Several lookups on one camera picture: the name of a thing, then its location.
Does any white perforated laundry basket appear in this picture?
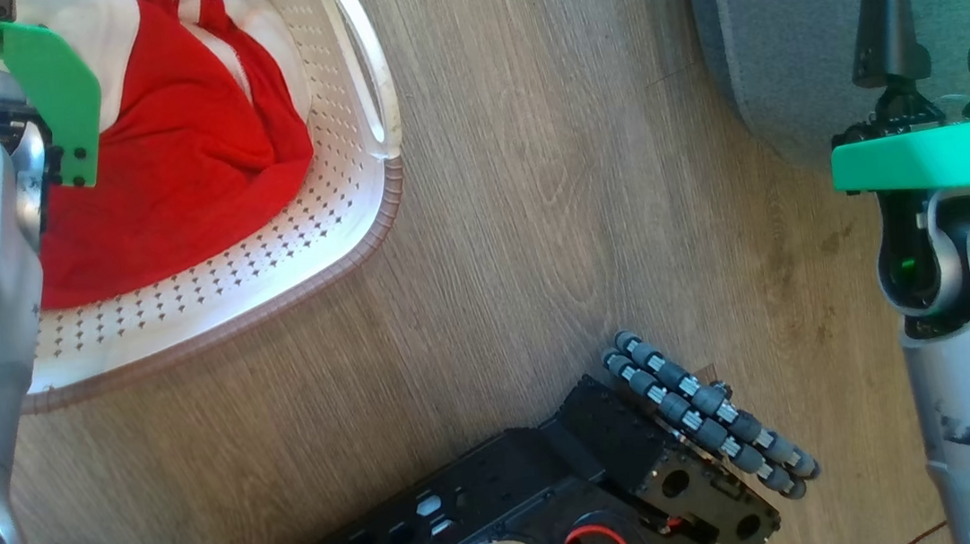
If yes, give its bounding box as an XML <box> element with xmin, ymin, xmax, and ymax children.
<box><xmin>0</xmin><ymin>0</ymin><xmax>428</xmax><ymax>418</ymax></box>

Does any thin dark red cable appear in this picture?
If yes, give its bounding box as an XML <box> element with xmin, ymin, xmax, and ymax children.
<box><xmin>886</xmin><ymin>519</ymin><xmax>951</xmax><ymax>544</ymax></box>

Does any grey roller omni wheel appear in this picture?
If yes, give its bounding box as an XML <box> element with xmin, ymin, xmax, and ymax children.
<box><xmin>599</xmin><ymin>311</ymin><xmax>825</xmax><ymax>519</ymax></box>

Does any grey fabric sofa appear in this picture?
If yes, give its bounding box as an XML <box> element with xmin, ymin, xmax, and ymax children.
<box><xmin>682</xmin><ymin>0</ymin><xmax>970</xmax><ymax>196</ymax></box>

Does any red and white garment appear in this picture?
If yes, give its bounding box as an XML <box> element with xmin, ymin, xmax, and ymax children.
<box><xmin>5</xmin><ymin>0</ymin><xmax>332</xmax><ymax>313</ymax></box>

